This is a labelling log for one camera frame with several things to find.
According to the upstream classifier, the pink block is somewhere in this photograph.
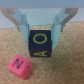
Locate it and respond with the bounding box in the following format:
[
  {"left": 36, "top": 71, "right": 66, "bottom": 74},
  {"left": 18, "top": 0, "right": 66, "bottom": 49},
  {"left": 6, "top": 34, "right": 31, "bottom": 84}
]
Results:
[{"left": 6, "top": 55, "right": 33, "bottom": 80}]

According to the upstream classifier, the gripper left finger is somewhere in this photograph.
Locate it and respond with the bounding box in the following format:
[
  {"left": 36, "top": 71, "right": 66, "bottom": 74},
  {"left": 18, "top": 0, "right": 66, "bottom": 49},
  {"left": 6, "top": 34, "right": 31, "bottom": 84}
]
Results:
[{"left": 0, "top": 8, "right": 32, "bottom": 47}]

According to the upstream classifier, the purple block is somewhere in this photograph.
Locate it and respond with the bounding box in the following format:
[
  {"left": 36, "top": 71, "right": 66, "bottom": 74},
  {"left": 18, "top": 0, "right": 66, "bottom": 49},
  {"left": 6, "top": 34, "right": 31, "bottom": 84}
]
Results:
[{"left": 28, "top": 29, "right": 55, "bottom": 58}]

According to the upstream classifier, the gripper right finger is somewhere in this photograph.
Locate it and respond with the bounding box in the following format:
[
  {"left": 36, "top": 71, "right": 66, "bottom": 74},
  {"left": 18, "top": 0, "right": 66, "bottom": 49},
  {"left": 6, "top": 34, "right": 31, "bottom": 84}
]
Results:
[{"left": 51, "top": 7, "right": 82, "bottom": 49}]

